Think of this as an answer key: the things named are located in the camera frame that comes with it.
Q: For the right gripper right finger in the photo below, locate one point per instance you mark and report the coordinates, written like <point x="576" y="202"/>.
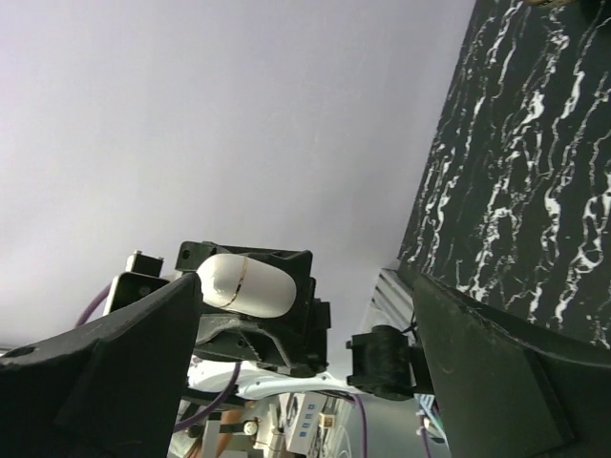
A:
<point x="508" y="388"/>

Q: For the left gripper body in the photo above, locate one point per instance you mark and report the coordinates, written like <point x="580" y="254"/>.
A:
<point x="294" y="344"/>

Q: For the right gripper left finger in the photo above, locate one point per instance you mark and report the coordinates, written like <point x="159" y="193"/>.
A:
<point x="108" y="388"/>

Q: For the white earbud charging case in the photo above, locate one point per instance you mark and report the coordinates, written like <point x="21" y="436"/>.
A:
<point x="239" y="284"/>

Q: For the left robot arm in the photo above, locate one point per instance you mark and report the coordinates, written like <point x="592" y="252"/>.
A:
<point x="378" y="362"/>

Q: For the gold bowl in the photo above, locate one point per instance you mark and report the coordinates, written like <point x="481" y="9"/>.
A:
<point x="549" y="4"/>

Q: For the aluminium rail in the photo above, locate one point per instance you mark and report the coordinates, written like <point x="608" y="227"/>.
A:
<point x="390" y="303"/>

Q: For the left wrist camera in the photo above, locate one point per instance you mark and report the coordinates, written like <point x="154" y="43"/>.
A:
<point x="140" y="278"/>

